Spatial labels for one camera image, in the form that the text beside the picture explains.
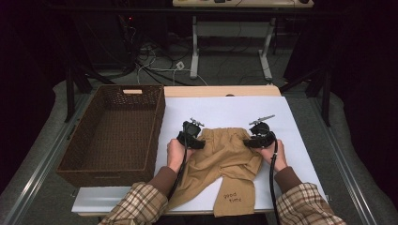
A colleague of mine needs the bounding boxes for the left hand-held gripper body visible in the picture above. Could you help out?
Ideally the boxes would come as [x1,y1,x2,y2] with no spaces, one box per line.
[176,117,206,148]

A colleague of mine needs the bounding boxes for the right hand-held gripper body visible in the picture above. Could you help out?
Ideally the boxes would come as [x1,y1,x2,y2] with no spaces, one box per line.
[249,114,278,149]

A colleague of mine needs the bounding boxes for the tan pants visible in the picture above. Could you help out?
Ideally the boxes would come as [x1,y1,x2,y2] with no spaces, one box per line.
[167,127,264,218]

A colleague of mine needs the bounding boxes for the brown woven basket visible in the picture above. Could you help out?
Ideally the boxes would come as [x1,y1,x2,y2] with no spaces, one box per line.
[55,83,167,188]

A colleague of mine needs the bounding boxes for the person's left hand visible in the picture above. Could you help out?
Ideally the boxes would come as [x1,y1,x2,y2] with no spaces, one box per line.
[166,138,193,174]

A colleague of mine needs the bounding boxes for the person's right hand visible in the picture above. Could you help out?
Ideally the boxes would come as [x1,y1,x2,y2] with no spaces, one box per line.
[253,139,288,173]

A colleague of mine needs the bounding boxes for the black metal stand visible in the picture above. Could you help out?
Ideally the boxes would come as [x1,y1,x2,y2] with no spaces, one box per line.
[279,67,332,128]
[64,59,115,124]

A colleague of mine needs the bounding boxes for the white-legged desk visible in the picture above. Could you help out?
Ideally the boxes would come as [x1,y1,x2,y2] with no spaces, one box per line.
[172,0,314,81]

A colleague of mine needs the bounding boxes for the black horizontal bar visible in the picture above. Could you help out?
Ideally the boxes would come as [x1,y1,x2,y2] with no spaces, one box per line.
[46,7,348,17]

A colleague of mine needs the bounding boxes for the left hand-held gripper black cable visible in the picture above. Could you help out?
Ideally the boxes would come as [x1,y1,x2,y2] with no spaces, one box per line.
[167,123,191,201]

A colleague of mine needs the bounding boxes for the hand-held gripper black cable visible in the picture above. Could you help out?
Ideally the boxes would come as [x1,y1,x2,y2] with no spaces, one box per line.
[167,123,191,201]
[269,134,281,225]

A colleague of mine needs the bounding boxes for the right hand-held gripper black cable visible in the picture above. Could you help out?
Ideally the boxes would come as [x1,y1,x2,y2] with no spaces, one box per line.
[269,134,281,225]

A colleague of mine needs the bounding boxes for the white floor cable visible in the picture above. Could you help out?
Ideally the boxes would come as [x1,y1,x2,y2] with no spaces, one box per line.
[136,50,209,87]

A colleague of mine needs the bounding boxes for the aluminium rail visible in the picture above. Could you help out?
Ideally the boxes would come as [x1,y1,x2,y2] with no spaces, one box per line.
[308,97,381,225]
[0,93,92,225]

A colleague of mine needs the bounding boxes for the black floor cable bundle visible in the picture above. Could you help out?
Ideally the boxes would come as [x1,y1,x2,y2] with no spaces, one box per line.
[116,13,207,87]

